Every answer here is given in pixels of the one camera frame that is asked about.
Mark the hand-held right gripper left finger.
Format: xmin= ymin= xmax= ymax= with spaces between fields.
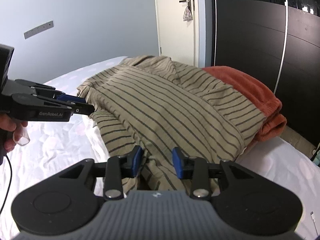
xmin=58 ymin=145 xmax=143 ymax=201

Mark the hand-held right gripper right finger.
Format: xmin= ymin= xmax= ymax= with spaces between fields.
xmin=171 ymin=146 xmax=257 ymax=201

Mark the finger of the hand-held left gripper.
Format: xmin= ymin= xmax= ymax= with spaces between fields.
xmin=32 ymin=95 xmax=96 ymax=117
xmin=15 ymin=79 xmax=87 ymax=105

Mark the brown striped shirt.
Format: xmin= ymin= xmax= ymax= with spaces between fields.
xmin=76 ymin=55 xmax=267 ymax=191

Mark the person's left hand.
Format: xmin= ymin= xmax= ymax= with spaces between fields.
xmin=0 ymin=114 xmax=30 ymax=153

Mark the orange fleece blanket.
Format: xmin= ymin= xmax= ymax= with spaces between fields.
xmin=201 ymin=66 xmax=288 ymax=144

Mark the white door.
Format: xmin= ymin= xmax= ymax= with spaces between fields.
xmin=153 ymin=0 xmax=200 ymax=68

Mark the patterned pouch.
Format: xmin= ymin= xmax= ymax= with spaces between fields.
xmin=182 ymin=6 xmax=193 ymax=22

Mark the black wardrobe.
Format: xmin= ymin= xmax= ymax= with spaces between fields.
xmin=210 ymin=0 xmax=320 ymax=145

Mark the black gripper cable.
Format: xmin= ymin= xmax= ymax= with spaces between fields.
xmin=0 ymin=152 xmax=13 ymax=217

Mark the grey wall outlet strip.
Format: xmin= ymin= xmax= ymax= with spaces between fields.
xmin=24 ymin=20 xmax=55 ymax=40

